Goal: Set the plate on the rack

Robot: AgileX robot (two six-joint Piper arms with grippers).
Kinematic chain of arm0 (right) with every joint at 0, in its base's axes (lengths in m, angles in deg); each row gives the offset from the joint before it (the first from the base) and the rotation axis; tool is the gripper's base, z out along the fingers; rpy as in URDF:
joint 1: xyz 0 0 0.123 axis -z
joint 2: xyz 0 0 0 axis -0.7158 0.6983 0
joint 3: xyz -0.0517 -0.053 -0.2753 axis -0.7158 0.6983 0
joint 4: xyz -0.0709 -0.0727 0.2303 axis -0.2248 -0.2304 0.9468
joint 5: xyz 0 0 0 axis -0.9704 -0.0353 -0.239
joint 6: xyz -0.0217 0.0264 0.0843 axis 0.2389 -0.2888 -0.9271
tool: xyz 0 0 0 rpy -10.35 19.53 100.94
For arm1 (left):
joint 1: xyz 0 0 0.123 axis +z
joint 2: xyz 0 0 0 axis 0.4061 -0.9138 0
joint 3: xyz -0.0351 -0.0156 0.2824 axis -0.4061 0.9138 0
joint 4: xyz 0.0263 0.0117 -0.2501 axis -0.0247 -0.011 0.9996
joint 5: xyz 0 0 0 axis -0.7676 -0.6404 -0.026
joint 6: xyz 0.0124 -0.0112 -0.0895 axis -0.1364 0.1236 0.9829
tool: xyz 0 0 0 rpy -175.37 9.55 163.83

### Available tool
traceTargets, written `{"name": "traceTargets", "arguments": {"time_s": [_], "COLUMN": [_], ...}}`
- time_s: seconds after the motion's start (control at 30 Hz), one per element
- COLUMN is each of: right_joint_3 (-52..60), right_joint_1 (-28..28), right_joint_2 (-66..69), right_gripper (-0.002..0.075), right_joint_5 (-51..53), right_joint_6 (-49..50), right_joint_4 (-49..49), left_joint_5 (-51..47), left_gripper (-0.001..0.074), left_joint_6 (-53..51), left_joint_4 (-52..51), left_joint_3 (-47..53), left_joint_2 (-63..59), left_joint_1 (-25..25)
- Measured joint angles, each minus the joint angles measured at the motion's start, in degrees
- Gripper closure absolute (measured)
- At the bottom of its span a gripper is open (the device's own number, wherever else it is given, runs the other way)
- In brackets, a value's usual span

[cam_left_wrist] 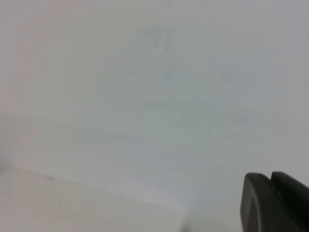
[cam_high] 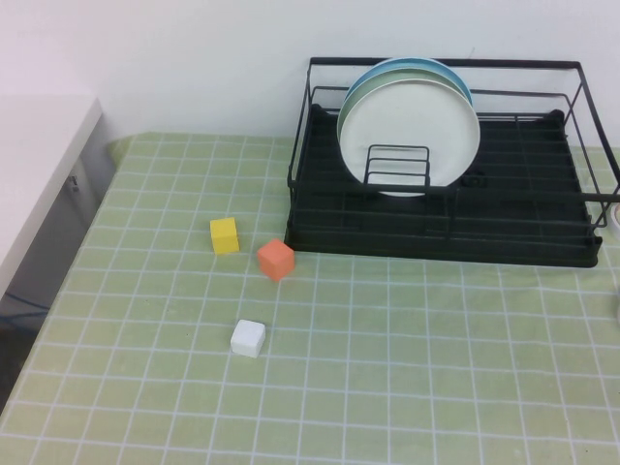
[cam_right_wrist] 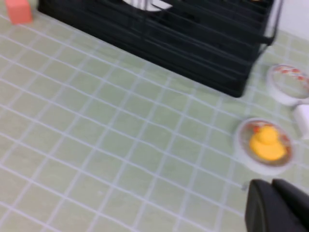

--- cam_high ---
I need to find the blue plate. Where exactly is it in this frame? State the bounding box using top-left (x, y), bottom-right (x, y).
top-left (347, 57), bottom-right (475, 110)

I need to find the white side table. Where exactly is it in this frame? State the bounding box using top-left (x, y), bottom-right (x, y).
top-left (0, 94), bottom-right (117, 301)

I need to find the black wire dish rack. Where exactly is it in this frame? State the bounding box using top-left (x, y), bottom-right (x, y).
top-left (286, 56), bottom-right (620, 229)

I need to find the white cube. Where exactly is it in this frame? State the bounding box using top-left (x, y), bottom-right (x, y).
top-left (230, 319), bottom-right (267, 359)

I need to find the white plate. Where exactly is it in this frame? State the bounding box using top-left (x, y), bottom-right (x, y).
top-left (338, 79), bottom-right (481, 199)

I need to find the light green plate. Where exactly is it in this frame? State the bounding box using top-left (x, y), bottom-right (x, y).
top-left (336, 67), bottom-right (459, 164)

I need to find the green checked tablecloth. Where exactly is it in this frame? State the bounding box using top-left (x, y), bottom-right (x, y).
top-left (0, 130), bottom-right (620, 465)

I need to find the orange cube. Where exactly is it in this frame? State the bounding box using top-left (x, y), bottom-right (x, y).
top-left (256, 237), bottom-right (295, 283)

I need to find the yellow cube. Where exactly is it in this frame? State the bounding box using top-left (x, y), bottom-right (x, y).
top-left (209, 217), bottom-right (241, 256)

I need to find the blue cable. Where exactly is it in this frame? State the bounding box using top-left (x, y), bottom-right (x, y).
top-left (0, 290), bottom-right (49, 326)

